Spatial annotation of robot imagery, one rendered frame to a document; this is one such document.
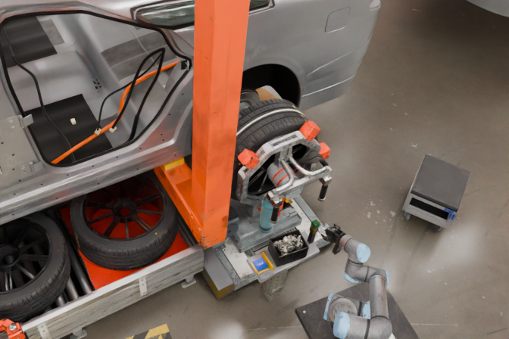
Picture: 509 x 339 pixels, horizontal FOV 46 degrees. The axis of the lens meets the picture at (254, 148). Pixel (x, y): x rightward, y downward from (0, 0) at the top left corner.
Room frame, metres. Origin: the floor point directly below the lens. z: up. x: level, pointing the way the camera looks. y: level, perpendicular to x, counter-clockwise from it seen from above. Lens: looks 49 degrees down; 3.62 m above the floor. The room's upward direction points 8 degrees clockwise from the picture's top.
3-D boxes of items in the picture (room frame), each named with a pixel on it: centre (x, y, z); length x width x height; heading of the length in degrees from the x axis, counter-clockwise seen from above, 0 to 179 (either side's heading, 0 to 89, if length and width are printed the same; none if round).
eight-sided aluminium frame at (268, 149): (2.29, -0.16, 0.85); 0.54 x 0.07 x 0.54; 127
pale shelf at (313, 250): (1.97, -0.26, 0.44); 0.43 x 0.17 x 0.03; 127
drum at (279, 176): (2.24, -0.20, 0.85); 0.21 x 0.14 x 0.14; 37
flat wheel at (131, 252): (2.13, 0.75, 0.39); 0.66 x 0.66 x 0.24
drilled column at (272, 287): (1.96, -0.24, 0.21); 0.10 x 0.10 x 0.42; 37
